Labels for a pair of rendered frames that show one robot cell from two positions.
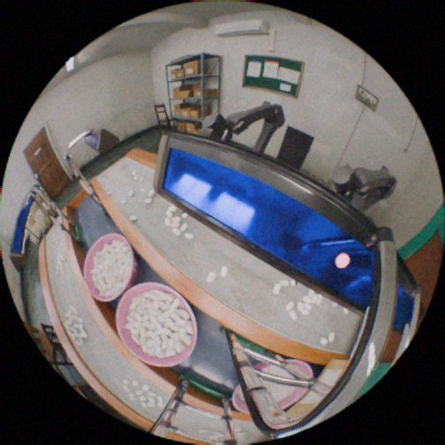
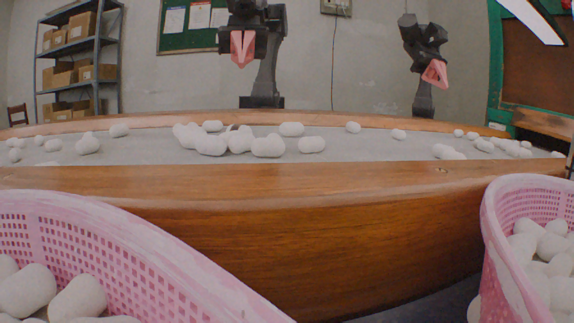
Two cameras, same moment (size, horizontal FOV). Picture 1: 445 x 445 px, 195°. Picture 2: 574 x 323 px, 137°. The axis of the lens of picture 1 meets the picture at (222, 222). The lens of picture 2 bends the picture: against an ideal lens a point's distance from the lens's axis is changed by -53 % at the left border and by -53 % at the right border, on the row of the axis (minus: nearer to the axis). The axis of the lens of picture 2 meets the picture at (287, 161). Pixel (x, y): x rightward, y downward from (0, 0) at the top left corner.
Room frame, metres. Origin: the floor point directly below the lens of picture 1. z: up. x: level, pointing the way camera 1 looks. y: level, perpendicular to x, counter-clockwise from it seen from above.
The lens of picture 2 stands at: (0.02, 0.31, 0.81)
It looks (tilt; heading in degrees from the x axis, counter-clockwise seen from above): 17 degrees down; 318
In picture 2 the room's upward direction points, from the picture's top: 2 degrees clockwise
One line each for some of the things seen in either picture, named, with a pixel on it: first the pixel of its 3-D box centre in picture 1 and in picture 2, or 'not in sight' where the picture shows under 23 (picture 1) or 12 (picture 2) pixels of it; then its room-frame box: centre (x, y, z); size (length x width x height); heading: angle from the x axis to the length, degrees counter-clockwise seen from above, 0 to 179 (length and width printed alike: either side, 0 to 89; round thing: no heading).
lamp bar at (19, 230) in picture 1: (22, 216); not in sight; (0.01, 0.92, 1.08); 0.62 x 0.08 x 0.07; 59
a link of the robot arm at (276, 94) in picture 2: not in sight; (266, 100); (0.65, -0.16, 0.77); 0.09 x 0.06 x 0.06; 39
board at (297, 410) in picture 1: (317, 394); not in sight; (-0.46, -0.38, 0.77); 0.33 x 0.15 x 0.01; 149
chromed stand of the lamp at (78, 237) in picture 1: (48, 225); not in sight; (0.08, 0.89, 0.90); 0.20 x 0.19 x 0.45; 59
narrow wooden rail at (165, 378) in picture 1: (107, 317); not in sight; (-0.17, 0.41, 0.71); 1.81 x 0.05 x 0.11; 59
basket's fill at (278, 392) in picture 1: (270, 384); not in sight; (-0.34, -0.20, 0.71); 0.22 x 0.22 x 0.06
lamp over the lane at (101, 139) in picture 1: (94, 136); not in sight; (0.49, 0.64, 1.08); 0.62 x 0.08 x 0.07; 59
